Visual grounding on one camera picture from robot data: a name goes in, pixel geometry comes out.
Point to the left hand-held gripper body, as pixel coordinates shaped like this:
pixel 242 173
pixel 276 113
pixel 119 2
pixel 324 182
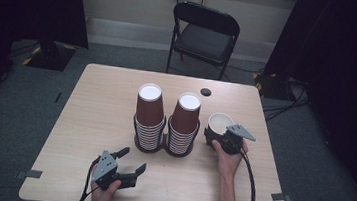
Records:
pixel 105 166

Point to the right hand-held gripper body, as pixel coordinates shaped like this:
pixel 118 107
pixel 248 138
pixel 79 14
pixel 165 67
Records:
pixel 238 132

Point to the single brown paper cup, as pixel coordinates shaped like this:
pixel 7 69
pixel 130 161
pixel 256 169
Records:
pixel 220 123

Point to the stack of brown paper cups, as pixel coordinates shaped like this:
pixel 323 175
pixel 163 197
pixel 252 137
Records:
pixel 185 114
pixel 148 109

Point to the person's right hand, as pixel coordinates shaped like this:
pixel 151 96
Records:
pixel 230 163

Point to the black round table grommet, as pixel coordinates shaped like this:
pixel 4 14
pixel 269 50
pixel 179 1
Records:
pixel 206 92

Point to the black stand base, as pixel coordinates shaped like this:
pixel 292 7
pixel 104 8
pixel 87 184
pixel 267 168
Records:
pixel 50 55
pixel 273 87

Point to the grey tape strip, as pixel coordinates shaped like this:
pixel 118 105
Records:
pixel 28 174
pixel 281 197

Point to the black folding chair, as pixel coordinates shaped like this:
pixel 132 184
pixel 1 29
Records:
pixel 202 42

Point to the dark curtain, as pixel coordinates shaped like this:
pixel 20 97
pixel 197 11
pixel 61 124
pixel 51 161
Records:
pixel 25 4
pixel 347 64

